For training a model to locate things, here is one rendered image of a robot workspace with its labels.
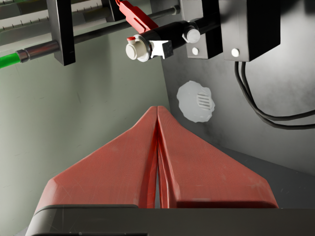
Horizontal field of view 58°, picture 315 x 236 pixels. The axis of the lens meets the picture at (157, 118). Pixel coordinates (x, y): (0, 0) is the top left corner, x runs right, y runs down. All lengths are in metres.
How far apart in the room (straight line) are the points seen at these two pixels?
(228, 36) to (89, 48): 0.30
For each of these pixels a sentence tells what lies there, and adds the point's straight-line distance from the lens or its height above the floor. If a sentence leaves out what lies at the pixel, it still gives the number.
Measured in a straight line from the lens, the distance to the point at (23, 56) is 0.44.
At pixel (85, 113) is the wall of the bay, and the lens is 0.60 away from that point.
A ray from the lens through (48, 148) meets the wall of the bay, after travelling 0.58.
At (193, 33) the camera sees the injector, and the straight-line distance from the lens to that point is 0.31.
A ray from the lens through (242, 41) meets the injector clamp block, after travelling 0.36.
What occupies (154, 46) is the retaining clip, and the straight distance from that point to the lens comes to 0.28.
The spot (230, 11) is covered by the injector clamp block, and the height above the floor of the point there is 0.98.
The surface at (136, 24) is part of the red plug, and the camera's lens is 0.32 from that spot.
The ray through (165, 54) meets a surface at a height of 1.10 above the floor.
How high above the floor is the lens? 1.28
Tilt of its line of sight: 34 degrees down
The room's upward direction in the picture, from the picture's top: 120 degrees counter-clockwise
